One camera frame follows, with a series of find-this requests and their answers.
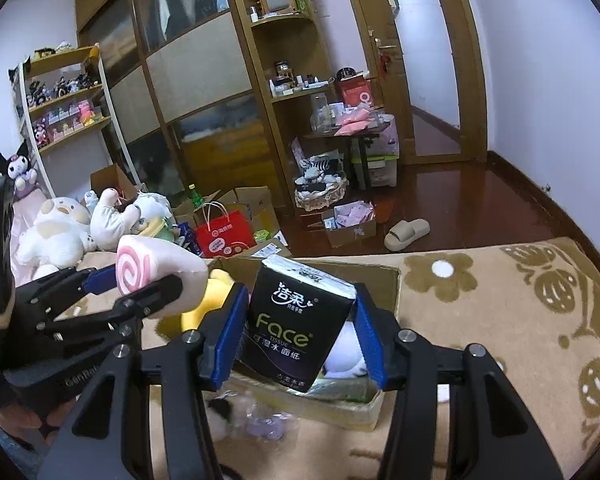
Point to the small cardboard box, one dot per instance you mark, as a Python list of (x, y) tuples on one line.
[(352, 232)]

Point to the blue packets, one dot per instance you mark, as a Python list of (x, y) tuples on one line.
[(187, 237)]

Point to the white plush doll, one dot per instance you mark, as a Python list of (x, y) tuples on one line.
[(110, 220)]

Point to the green and yellow plush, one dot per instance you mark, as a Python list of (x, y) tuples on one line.
[(162, 232)]

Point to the green bottle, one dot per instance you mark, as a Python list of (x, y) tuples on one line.
[(195, 196)]

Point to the small bottles and jars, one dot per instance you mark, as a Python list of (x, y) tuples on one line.
[(300, 80)]

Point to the white and black plush toy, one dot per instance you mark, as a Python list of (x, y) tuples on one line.
[(342, 355)]

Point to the printed cardboard box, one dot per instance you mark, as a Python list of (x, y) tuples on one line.
[(380, 285)]

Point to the wooden door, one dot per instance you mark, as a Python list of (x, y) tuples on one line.
[(365, 10)]

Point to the pink packet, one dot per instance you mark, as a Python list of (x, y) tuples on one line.
[(355, 119)]

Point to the green packet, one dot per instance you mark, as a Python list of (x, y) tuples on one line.
[(261, 235)]

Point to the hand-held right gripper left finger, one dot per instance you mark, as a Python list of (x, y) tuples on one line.
[(227, 340)]

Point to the pile of socks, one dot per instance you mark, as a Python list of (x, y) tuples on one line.
[(320, 172)]

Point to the large white dog plush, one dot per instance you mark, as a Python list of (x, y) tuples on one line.
[(55, 232)]

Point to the green tissue pack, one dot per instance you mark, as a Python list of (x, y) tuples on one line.
[(345, 391)]

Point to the rows of small figurines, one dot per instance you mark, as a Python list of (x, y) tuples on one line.
[(70, 110)]

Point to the tall brown cardboard box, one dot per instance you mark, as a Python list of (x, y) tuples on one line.
[(110, 177)]

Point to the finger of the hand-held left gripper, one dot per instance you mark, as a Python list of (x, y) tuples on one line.
[(155, 292), (100, 281)]

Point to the floral beige blanket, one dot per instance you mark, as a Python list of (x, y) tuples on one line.
[(480, 300)]

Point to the lace-trimmed basket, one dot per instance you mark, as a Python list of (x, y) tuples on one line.
[(322, 200)]

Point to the dark side table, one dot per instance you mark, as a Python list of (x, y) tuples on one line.
[(360, 132)]

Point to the white shelf with figurines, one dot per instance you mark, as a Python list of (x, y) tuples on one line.
[(65, 55)]

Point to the wooden corner shelf unit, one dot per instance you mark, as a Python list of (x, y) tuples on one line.
[(292, 24)]

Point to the beige slipper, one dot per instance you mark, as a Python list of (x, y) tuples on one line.
[(405, 235)]

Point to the black tissue pack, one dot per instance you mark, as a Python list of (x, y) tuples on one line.
[(290, 325)]

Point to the red paper bag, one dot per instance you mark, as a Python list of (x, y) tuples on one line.
[(225, 240)]

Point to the red box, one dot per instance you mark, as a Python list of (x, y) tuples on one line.
[(355, 92)]

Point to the translucent storage bin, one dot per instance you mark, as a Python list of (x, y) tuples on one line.
[(382, 165)]

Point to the yellow plush toy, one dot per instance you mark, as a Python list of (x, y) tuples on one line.
[(212, 300)]

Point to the wooden wardrobe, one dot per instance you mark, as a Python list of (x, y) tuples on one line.
[(195, 50)]

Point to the person's left hand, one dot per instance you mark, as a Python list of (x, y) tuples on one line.
[(15, 422)]

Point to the open brown cardboard box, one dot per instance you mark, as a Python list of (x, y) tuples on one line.
[(252, 200)]

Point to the black-eared purple plush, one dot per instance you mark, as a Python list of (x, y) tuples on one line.
[(20, 170)]

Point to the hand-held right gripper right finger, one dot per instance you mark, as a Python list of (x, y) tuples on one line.
[(367, 340)]

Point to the clear plastic jar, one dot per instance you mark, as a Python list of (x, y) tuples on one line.
[(321, 112)]

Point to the pink swiss roll plush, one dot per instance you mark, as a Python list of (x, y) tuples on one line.
[(170, 260)]

